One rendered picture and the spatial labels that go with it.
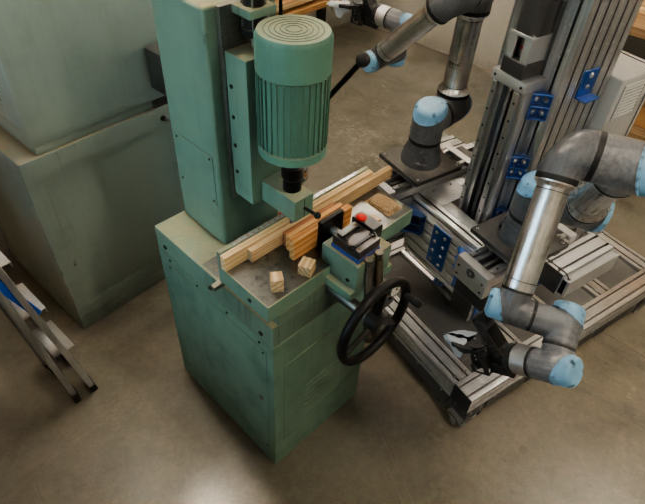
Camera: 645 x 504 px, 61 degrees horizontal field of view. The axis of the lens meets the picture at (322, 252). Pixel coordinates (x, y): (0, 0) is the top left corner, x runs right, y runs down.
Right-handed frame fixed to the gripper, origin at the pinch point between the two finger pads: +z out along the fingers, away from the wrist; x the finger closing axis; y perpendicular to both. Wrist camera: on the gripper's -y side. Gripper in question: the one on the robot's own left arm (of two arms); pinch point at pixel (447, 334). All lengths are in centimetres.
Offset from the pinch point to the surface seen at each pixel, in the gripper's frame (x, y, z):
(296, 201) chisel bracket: -15, -45, 26
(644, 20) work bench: 264, -36, 45
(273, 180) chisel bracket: -14, -51, 35
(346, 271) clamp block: -12.4, -23.7, 18.1
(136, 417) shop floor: -60, 28, 114
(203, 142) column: -24, -66, 46
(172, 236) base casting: -33, -41, 72
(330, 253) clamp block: -12.5, -28.8, 22.4
